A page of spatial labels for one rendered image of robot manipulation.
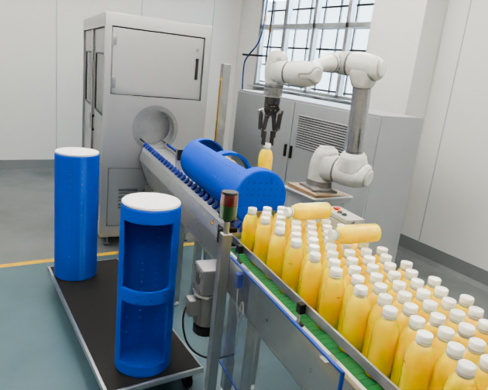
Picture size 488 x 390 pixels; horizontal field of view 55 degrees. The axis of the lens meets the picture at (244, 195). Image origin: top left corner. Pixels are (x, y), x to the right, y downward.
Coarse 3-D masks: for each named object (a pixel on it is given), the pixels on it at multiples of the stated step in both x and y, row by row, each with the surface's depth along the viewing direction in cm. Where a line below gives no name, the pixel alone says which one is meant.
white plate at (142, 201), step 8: (128, 200) 219; (136, 200) 220; (144, 200) 221; (152, 200) 223; (160, 200) 224; (168, 200) 226; (176, 200) 227; (136, 208) 211; (144, 208) 211; (152, 208) 211; (160, 208) 213; (168, 208) 215
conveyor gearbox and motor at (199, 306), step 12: (204, 264) 202; (204, 276) 196; (204, 288) 198; (192, 300) 201; (204, 300) 202; (192, 312) 202; (204, 312) 202; (204, 324) 205; (204, 336) 205; (192, 348) 204
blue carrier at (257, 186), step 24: (192, 144) 290; (216, 144) 300; (192, 168) 274; (216, 168) 246; (240, 168) 230; (264, 168) 227; (216, 192) 241; (240, 192) 221; (264, 192) 226; (240, 216) 224
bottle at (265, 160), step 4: (264, 148) 231; (268, 148) 231; (260, 152) 232; (264, 152) 230; (268, 152) 230; (260, 156) 231; (264, 156) 230; (268, 156) 230; (272, 156) 232; (260, 160) 231; (264, 160) 231; (268, 160) 231; (272, 160) 233; (260, 164) 232; (264, 164) 231; (268, 164) 231; (268, 168) 232
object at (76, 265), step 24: (72, 168) 302; (96, 168) 313; (72, 192) 306; (96, 192) 318; (72, 216) 310; (96, 216) 323; (72, 240) 315; (96, 240) 329; (72, 264) 319; (96, 264) 336
